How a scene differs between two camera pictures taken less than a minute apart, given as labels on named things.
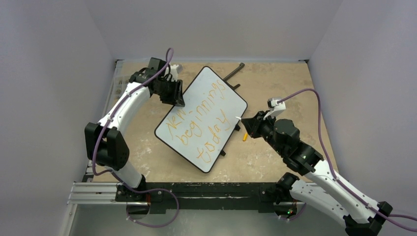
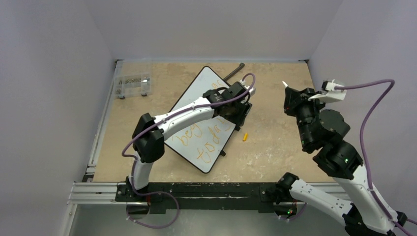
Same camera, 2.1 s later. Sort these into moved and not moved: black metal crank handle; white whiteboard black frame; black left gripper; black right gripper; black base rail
Moved: black left gripper; black right gripper
Not moved: white whiteboard black frame; black metal crank handle; black base rail
